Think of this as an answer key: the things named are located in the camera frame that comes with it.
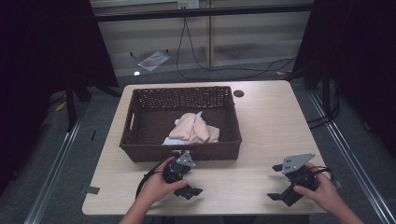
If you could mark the yellow floor tape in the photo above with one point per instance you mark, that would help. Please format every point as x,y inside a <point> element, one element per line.
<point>60,106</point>

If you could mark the small grey tape piece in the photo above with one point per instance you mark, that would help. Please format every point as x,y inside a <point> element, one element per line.
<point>338,184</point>

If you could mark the black table grommet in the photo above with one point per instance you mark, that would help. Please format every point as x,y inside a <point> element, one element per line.
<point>238,93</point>

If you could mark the paper sheet on floor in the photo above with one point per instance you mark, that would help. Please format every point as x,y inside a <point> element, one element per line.
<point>154,60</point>

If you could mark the black metal stand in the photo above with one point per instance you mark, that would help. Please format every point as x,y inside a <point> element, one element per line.
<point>326,93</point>
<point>71,105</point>

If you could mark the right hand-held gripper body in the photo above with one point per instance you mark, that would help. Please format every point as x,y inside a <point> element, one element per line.
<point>295,163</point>

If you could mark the white wall socket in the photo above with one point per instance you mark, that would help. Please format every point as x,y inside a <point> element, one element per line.
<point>188,3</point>

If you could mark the dark curtain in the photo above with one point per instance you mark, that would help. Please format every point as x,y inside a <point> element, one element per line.
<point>358,46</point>
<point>46,46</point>

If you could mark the black horizontal bar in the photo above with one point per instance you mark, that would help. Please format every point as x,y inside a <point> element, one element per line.
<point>202,13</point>

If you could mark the peach cloth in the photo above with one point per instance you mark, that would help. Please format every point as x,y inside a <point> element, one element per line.
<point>193,129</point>

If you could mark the person's left hand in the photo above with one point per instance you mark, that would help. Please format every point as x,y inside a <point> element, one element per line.
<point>155,188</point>

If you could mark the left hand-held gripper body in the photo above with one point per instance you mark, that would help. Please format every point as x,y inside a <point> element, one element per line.
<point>177,169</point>

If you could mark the brown wicker basket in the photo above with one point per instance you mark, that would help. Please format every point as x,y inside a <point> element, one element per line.
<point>155,124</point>

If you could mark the person's right hand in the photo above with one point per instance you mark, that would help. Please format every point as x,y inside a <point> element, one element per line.
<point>325,194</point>

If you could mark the metal floor rail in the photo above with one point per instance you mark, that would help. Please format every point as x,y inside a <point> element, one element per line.
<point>53,168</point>
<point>351,155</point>

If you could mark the grey tape strip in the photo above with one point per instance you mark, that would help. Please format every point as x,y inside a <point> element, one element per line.
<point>91,189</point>

